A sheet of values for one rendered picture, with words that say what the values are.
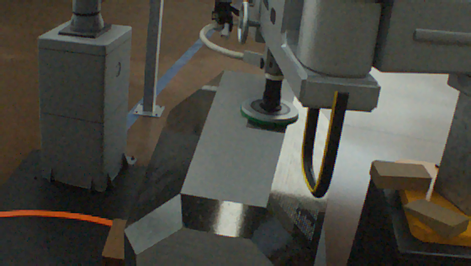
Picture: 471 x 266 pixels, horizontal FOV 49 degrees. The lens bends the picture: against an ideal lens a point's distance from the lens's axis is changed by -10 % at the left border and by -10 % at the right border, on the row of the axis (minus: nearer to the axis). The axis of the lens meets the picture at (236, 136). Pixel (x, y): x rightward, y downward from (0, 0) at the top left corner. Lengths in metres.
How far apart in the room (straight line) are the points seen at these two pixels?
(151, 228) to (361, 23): 0.81
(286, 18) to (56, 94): 1.69
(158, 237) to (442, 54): 0.92
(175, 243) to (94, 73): 1.44
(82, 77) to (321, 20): 1.78
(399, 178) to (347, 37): 0.71
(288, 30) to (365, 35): 0.31
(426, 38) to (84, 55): 1.86
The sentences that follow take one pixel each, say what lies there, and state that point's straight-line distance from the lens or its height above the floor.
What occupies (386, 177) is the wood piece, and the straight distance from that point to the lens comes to 1.82.
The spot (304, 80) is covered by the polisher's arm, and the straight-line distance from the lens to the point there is 1.28.
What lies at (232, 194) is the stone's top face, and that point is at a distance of 1.57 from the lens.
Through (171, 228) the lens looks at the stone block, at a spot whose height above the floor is 0.75.
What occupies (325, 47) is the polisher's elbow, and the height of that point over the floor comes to 1.31.
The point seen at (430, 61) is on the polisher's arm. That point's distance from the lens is 1.43.
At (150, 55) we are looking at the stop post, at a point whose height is 0.44.
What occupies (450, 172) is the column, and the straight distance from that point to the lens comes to 1.86.
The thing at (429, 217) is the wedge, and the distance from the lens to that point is 1.69.
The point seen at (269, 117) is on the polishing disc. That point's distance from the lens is 2.02.
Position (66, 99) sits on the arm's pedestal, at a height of 0.52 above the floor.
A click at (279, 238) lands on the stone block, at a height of 0.74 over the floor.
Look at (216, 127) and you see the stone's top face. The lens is 1.96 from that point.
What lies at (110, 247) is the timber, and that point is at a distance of 2.46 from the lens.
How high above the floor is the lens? 1.64
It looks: 25 degrees down
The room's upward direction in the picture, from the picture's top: 7 degrees clockwise
